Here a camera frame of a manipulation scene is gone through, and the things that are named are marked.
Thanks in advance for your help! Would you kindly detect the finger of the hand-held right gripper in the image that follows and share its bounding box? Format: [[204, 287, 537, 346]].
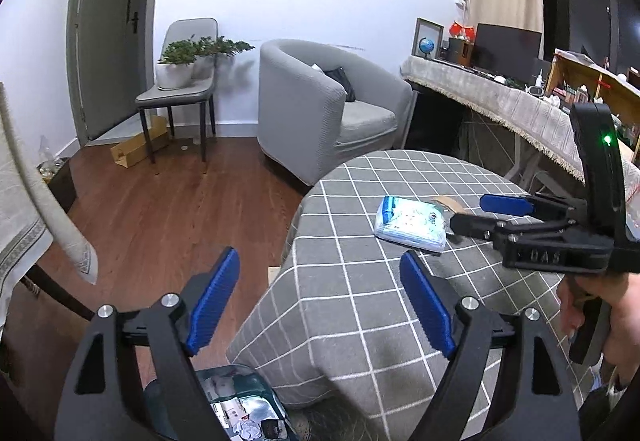
[[449, 212, 571, 242], [479, 194, 588, 222]]

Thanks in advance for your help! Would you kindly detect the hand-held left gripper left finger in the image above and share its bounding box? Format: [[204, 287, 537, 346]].
[[54, 246, 242, 441]]

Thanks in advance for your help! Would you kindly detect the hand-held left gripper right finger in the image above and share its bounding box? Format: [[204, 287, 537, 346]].
[[399, 250, 583, 441]]

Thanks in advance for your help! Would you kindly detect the narrow cardboard ring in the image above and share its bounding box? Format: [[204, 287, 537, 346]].
[[431, 195, 468, 217]]

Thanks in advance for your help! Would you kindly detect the green waste bin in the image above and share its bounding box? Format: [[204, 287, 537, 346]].
[[142, 363, 301, 441]]

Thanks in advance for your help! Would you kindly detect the person's right hand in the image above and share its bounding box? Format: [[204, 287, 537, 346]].
[[556, 271, 640, 392]]

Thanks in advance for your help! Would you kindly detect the blue tissue pack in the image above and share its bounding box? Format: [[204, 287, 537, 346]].
[[374, 196, 448, 253]]

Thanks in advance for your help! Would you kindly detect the grey checkered tablecloth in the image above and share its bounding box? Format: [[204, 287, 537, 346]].
[[226, 150, 601, 441]]

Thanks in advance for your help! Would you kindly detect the beige fringed desk cloth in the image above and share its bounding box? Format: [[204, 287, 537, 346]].
[[400, 55, 640, 202]]

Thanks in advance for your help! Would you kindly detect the pile of discarded packaging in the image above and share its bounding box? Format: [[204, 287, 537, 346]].
[[200, 371, 288, 441]]

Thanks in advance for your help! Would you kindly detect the wooden desk organizer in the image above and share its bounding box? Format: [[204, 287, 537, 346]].
[[545, 48, 640, 122]]

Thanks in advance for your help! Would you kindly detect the dark furniture leg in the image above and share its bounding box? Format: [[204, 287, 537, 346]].
[[22, 266, 96, 322]]

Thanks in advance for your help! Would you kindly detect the black computer monitor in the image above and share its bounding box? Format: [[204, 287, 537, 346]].
[[472, 22, 543, 82]]

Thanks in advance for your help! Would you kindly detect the long cardboard box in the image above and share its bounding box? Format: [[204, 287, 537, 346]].
[[110, 116, 169, 168]]

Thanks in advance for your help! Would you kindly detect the red desk ornament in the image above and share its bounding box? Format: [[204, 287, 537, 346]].
[[448, 21, 476, 42]]

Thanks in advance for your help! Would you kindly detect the black storage box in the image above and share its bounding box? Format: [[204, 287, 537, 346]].
[[36, 156, 77, 214]]

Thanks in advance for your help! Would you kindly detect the black handbag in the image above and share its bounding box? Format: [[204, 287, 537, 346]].
[[322, 67, 357, 103]]

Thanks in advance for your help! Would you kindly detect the grey armchair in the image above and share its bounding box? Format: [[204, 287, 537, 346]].
[[257, 40, 415, 187]]

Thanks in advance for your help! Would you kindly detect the beige patterned cloth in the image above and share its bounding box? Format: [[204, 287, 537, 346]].
[[0, 81, 98, 322]]

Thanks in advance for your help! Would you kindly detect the clear plastic bag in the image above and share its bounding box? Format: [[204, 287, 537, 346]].
[[37, 136, 71, 172]]

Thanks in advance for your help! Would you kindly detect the potted plant large white pot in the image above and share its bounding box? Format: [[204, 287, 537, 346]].
[[156, 38, 198, 90]]

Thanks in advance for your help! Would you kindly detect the grey door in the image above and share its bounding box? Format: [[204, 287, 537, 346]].
[[67, 0, 161, 147]]

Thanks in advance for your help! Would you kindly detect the potted bonsai small white pot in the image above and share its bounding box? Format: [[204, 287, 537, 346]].
[[192, 36, 256, 81]]

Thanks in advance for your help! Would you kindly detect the grey dining chair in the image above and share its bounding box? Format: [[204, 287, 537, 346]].
[[136, 18, 219, 177]]

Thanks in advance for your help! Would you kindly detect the grey desk frame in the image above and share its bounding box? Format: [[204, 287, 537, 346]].
[[505, 136, 586, 202]]

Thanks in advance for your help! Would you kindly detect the grey picture frame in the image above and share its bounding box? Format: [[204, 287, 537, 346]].
[[412, 18, 445, 59]]

